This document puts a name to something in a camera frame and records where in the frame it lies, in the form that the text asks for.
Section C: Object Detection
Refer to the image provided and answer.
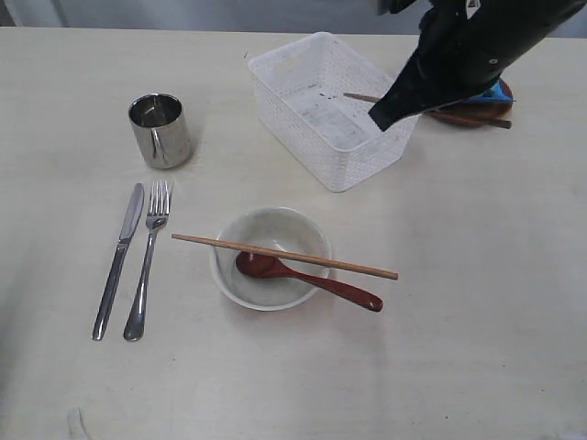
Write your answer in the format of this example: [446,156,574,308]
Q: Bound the silver table knife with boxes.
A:
[92,183,144,341]

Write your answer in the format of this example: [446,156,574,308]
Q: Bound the white speckled ceramic bowl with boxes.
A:
[209,207,332,312]

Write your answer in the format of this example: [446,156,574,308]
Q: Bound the red-brown wooden spoon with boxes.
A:
[236,252,383,313]

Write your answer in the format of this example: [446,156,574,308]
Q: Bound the brown wooden chopstick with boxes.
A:
[172,234,399,281]
[343,93,512,129]

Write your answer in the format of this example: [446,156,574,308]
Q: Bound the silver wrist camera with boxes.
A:
[375,0,415,16]

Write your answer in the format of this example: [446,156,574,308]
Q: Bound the silver metal fork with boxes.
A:
[123,180,172,342]

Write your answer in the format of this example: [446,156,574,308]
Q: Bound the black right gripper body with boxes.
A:
[403,1,582,104]

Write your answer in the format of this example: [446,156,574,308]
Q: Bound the brown wooden plate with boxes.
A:
[426,79,515,129]

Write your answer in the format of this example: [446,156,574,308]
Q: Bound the blue chips snack bag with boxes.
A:
[463,79,515,105]

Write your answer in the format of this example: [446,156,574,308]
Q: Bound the white perforated plastic basket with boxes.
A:
[248,32,418,193]

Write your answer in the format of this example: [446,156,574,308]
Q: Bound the shiny steel cup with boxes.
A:
[127,93,194,170]

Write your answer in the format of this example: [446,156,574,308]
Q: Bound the grey curtain backdrop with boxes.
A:
[1,0,430,35]

